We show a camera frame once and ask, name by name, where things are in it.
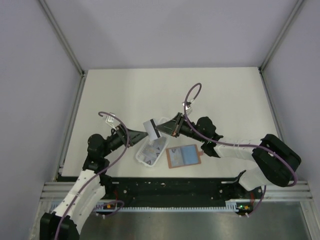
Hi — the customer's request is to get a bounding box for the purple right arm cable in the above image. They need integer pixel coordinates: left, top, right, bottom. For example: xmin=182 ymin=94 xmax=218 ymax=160
xmin=183 ymin=83 xmax=298 ymax=187

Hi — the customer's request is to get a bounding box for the left aluminium frame post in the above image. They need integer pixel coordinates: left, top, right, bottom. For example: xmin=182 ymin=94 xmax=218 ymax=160
xmin=37 ymin=0 xmax=87 ymax=76

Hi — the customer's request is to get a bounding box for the tan leather card holder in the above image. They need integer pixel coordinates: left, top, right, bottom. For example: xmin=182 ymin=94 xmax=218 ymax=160
xmin=165 ymin=144 xmax=202 ymax=169

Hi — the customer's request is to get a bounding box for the silver VIP card 88888819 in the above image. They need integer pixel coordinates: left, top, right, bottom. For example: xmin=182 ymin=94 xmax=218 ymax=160
xmin=168 ymin=147 xmax=184 ymax=168

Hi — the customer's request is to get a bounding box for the aluminium base frame rail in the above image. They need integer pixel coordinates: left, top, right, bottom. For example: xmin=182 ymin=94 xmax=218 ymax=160
xmin=263 ymin=181 xmax=313 ymax=202

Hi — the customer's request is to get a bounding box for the aluminium frame post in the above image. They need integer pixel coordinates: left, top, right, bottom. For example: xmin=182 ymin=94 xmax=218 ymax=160
xmin=37 ymin=0 xmax=87 ymax=76
xmin=258 ymin=0 xmax=307 ymax=73

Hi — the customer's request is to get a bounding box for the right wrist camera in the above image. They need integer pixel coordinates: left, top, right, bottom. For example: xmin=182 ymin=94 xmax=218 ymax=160
xmin=182 ymin=101 xmax=193 ymax=115

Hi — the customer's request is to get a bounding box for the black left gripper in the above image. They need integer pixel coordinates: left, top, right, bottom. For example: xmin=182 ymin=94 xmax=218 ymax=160
xmin=101 ymin=123 xmax=148 ymax=157

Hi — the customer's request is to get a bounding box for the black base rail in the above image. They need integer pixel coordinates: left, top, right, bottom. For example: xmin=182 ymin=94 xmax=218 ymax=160
xmin=103 ymin=177 xmax=262 ymax=208

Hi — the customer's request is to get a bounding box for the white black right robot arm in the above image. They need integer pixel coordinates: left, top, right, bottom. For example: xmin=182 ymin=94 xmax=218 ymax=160
xmin=155 ymin=112 xmax=302 ymax=198

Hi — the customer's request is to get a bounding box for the grey card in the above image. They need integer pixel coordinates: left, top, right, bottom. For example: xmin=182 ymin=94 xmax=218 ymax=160
xmin=143 ymin=118 xmax=162 ymax=141

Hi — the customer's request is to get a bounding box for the grey slotted cable duct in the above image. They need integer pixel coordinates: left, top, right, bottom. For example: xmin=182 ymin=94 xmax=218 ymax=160
xmin=51 ymin=198 xmax=251 ymax=213

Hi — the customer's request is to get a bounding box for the right aluminium frame post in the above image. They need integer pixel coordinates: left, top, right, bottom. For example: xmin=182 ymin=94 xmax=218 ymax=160
xmin=258 ymin=0 xmax=307 ymax=73

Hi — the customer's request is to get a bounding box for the white plastic basket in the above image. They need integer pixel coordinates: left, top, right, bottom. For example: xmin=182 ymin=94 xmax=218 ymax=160
xmin=135 ymin=117 xmax=171 ymax=168

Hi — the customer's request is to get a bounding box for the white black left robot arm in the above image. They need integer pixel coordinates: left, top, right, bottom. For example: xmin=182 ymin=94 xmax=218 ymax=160
xmin=39 ymin=124 xmax=148 ymax=240

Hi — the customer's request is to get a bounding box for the silver VIP card 88888815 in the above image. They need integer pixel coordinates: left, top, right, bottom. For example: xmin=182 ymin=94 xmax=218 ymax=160
xmin=153 ymin=136 xmax=168 ymax=152

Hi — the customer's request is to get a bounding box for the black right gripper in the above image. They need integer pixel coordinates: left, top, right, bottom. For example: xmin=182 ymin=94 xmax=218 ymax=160
xmin=156 ymin=112 xmax=207 ymax=143

